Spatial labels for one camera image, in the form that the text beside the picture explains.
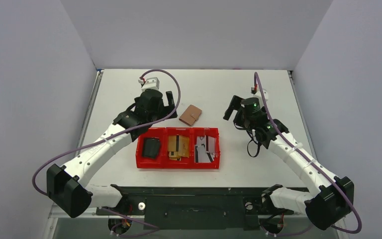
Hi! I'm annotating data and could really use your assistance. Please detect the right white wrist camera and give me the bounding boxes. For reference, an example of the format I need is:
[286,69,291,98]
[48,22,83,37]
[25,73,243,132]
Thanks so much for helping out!
[251,86,269,104]

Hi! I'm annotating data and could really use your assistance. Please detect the black cards in bin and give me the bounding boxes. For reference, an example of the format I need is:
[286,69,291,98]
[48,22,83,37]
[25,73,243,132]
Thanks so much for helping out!
[142,137,161,159]

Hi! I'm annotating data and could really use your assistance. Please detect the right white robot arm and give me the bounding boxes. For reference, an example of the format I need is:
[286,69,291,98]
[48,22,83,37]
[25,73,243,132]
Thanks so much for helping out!
[223,95,355,230]

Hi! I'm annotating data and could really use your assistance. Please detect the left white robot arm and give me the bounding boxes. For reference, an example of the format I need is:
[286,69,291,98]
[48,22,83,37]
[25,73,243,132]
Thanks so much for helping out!
[46,89,177,218]

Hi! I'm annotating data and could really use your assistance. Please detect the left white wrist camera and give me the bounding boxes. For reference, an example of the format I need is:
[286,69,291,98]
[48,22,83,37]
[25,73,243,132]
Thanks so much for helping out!
[138,77,160,92]

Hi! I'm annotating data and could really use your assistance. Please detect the gold cards stack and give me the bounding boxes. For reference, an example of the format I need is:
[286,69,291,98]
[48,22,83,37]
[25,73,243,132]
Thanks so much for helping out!
[168,135,190,161]

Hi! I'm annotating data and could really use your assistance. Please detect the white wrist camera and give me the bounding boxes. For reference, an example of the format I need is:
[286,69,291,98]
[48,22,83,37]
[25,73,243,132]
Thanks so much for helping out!
[251,86,269,104]
[138,77,160,92]

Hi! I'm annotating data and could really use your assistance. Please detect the tan leather card holder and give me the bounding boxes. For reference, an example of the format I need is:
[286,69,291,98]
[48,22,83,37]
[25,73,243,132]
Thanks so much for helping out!
[179,105,202,126]

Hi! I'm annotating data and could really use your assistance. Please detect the silver mirrored card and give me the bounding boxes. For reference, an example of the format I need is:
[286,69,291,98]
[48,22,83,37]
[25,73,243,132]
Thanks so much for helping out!
[194,135,216,163]

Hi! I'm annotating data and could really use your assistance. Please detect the red three-compartment bin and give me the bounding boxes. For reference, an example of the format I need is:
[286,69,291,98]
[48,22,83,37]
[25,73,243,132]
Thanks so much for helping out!
[136,127,220,170]

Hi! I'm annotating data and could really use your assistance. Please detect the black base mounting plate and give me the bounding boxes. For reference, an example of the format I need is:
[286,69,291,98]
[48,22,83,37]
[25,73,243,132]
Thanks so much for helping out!
[112,186,293,230]

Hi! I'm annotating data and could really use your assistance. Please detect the aluminium frame rail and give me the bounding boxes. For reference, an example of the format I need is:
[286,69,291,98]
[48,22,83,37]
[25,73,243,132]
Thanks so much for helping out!
[42,204,99,239]

